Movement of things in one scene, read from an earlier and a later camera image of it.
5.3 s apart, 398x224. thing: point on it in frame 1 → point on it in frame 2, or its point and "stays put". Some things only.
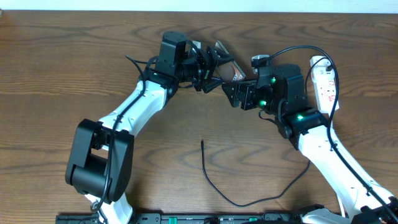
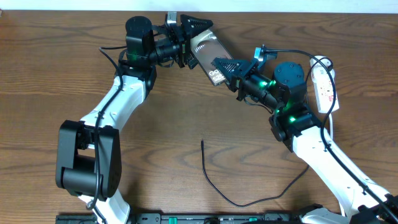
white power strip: x=324 y=81 stays put
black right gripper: x=248 y=86 → x=240 y=68
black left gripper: x=209 y=68 → x=184 y=44
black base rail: x=199 y=218 stays put
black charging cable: x=252 y=204 stays put
